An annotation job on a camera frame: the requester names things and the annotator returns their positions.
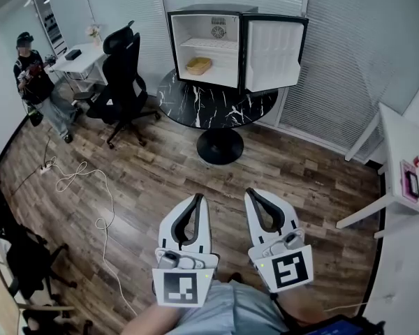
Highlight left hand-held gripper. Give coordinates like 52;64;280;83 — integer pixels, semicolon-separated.
152;193;220;308

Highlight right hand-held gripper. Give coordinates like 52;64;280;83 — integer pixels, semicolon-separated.
244;187;315;293

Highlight yellow container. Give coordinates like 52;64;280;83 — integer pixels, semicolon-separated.
185;57;213;76

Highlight black mini fridge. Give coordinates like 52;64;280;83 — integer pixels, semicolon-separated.
166;3;310;94

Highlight person's right forearm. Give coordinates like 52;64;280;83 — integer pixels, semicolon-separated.
274;287;337;328

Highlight person's left forearm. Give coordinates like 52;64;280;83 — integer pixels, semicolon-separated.
120;304;183;335

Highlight person's grey shorts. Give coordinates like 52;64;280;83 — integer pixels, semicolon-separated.
173;280;291;335

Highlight black marble round table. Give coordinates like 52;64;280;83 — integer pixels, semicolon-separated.
156;68;279;166

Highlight black tablet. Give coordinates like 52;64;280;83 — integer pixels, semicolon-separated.
299;313;385;335

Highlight pink box with black device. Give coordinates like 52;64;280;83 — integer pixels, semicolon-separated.
399;158;419;201

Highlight white side table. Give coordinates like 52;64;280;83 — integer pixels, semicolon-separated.
335;102;419;239

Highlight black high-back office chair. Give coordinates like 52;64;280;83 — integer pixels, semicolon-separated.
72;20;162;150

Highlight black swivel chair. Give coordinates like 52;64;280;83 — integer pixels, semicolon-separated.
0;178;94;335

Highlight white desk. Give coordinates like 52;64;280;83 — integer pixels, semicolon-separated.
50;41;110;94

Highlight vase of pale flowers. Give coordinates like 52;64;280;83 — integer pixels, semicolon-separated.
85;24;104;47

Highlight white display cabinet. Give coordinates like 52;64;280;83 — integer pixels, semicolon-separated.
31;0;70;57

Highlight long white cable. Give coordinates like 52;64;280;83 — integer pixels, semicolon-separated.
50;156;139;318

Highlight short white cable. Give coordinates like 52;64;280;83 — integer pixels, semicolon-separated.
322;301;369;314

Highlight thin black cable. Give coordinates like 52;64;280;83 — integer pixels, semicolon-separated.
11;134;52;195

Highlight white wire fridge shelf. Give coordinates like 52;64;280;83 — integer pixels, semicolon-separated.
179;37;240;51

